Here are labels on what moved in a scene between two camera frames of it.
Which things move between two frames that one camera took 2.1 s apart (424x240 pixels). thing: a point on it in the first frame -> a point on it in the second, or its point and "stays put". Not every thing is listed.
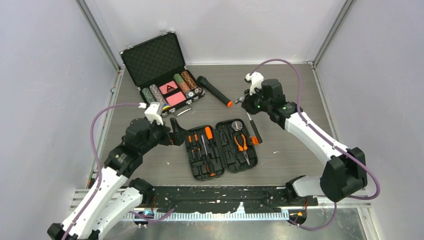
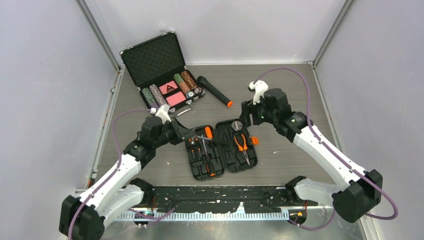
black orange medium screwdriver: [209, 163] stays put
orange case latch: [254, 140] stays put
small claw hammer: [256, 133] -> [214, 139]
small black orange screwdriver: [196, 137] stays put
